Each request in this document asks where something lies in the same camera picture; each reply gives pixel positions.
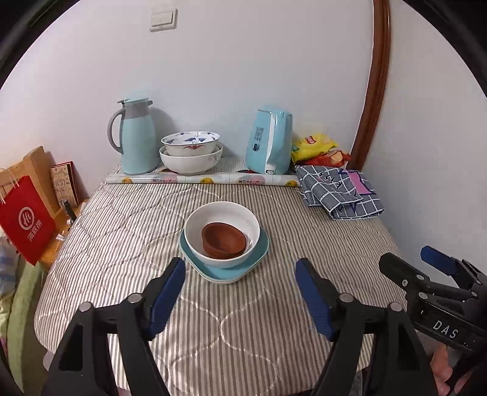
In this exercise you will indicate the red and blue patterned bowl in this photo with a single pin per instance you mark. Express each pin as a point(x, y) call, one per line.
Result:
point(190, 147)

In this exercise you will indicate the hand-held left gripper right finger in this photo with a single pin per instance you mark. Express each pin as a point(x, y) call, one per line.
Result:
point(312, 299)

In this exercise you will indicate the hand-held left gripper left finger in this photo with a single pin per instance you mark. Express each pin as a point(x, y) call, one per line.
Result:
point(167, 299)

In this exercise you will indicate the light blue electric kettle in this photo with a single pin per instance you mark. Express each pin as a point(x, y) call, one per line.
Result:
point(281, 144)

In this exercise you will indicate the person's right hand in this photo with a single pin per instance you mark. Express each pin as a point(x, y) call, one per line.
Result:
point(442, 365)

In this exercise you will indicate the fruit print rolled tablecloth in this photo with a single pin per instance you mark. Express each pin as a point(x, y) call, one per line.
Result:
point(171, 179)

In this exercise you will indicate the brown patterned box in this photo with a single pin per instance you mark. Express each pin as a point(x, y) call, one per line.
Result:
point(66, 182)

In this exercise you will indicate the light blue thermos jug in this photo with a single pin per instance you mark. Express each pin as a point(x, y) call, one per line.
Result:
point(139, 144)

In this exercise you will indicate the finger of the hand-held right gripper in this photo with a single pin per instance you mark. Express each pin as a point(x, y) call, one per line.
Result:
point(437, 257)
point(403, 272)

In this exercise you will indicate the brown bowl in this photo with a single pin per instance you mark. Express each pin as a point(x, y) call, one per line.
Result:
point(224, 240)

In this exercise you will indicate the grey checked folded cloth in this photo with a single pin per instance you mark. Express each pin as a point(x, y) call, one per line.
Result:
point(331, 190)

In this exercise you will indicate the plain white bowl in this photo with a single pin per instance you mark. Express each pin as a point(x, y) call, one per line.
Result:
point(224, 213)

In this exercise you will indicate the large white porcelain bowl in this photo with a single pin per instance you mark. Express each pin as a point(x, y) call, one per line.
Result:
point(190, 165)

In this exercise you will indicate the green cloth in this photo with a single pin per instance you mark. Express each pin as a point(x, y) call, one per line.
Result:
point(26, 304)

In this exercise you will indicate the red paper bag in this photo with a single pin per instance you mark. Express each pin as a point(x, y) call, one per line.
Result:
point(26, 224)

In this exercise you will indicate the brown wooden door frame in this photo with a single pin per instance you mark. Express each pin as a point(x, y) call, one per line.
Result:
point(376, 76)

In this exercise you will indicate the white wall switch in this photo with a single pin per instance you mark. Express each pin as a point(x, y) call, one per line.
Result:
point(163, 19)

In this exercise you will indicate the teal plate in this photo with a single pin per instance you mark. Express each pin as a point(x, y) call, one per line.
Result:
point(228, 272)

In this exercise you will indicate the striped quilted cover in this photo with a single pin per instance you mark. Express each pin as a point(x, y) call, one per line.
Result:
point(133, 236)

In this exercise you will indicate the red snack packet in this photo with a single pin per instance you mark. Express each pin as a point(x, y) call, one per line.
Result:
point(334, 158)

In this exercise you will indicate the yellow snack packet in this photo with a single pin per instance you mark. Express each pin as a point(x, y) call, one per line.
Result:
point(312, 146)

